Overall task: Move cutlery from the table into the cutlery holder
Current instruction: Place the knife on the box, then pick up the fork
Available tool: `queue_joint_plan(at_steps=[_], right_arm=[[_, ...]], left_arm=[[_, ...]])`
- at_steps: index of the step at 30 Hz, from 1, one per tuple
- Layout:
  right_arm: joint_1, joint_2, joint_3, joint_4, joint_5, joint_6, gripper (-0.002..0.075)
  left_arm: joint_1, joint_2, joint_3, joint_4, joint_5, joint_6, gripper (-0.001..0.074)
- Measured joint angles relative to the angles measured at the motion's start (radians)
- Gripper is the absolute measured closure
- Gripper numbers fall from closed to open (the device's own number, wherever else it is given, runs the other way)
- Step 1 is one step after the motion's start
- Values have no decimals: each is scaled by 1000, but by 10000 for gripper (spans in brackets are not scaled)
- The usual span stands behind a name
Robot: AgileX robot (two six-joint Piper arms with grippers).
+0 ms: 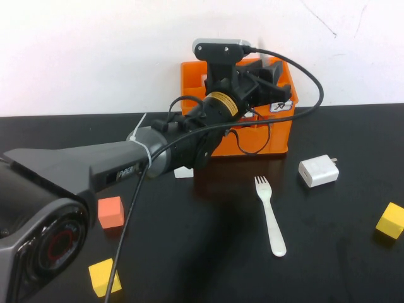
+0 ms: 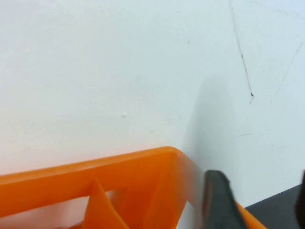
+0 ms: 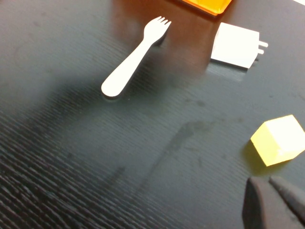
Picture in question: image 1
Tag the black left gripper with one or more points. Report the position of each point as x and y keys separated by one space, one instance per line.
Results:
x=246 y=85

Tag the white plastic fork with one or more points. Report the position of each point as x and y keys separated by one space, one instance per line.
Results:
x=272 y=219

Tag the orange plastic cutlery crate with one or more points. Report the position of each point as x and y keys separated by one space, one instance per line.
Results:
x=277 y=135

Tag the paper label reading 刀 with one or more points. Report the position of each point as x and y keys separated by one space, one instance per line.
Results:
x=281 y=106

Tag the paper label reading 叉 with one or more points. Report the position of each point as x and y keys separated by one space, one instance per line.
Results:
x=247 y=115

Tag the white cube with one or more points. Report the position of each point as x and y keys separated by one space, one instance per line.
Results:
x=183 y=173

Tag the white zip tie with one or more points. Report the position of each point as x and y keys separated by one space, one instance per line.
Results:
x=141 y=126

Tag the yellow foam cube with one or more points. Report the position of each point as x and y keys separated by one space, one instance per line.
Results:
x=99 y=277
x=391 y=221

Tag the orange foam cube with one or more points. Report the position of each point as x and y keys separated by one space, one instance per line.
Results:
x=110 y=213

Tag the white USB wall charger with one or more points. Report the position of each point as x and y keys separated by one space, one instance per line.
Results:
x=318 y=171

